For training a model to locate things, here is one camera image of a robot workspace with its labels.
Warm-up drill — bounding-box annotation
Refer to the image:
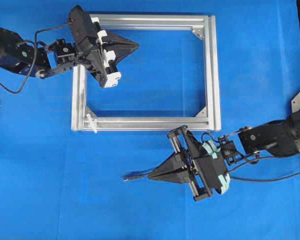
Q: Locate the silver aluminium extrusion frame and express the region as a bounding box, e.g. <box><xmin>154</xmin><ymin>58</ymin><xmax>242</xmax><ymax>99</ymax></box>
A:
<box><xmin>71</xmin><ymin>13</ymin><xmax>222</xmax><ymax>133</ymax></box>

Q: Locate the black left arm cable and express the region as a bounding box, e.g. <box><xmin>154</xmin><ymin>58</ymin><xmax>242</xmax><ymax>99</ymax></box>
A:
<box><xmin>0</xmin><ymin>21</ymin><xmax>73</xmax><ymax>95</ymax></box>

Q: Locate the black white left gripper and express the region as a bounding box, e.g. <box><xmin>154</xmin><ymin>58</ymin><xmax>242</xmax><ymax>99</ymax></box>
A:
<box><xmin>68</xmin><ymin>5</ymin><xmax>140</xmax><ymax>88</ymax></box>

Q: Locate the black wire with plug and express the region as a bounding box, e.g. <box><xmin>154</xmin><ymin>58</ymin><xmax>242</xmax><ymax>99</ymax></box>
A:
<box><xmin>123</xmin><ymin>167</ymin><xmax>300</xmax><ymax>183</ymax></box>

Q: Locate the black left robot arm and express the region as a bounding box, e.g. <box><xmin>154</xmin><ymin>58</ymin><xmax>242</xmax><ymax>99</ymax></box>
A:
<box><xmin>0</xmin><ymin>5</ymin><xmax>139</xmax><ymax>88</ymax></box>

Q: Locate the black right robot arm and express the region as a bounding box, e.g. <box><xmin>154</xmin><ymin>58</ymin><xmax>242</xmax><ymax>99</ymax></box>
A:
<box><xmin>147</xmin><ymin>109</ymin><xmax>300</xmax><ymax>201</ymax></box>

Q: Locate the black taped right gripper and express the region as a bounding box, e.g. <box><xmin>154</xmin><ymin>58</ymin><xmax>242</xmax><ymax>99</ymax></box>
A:
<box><xmin>147</xmin><ymin>125</ymin><xmax>231</xmax><ymax>202</ymax></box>

